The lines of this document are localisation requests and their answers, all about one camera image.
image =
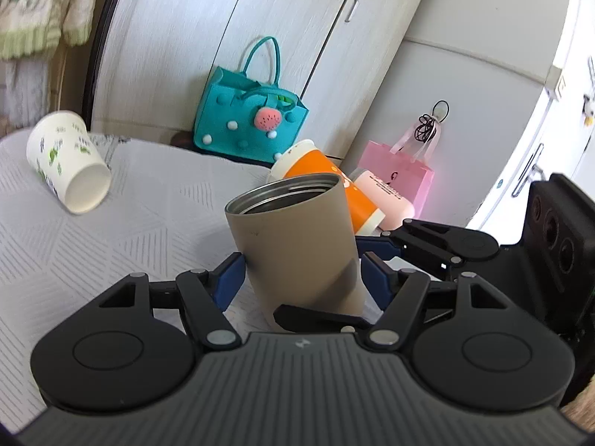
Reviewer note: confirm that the pink paper gift bag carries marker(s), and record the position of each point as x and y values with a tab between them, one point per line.
404	165

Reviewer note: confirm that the tan steel tumbler cup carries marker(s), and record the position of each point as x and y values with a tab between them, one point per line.
299	247

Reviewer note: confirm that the white paper cup green print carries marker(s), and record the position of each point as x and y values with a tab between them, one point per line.
60	150

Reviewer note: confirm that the white patterned tablecloth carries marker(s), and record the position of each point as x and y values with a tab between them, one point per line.
162	216

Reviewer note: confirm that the cream fluffy cartoon jacket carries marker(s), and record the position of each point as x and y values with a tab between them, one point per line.
30	27

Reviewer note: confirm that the orange and white cup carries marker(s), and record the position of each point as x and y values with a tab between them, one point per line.
305	160

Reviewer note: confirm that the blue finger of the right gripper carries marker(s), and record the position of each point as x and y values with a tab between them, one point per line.
298	319
382	246

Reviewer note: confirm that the teal felt handbag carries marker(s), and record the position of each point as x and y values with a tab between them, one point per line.
243	119

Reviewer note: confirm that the pink cup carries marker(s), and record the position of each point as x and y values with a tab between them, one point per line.
395	207

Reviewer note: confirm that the white wardrobe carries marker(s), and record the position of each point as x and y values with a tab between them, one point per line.
364	68

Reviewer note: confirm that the black clothes rack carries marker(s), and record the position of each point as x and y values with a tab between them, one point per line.
97	51

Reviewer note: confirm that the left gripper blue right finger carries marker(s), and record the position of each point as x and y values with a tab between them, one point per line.
400	295

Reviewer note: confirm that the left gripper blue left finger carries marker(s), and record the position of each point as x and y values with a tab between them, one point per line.
205	296

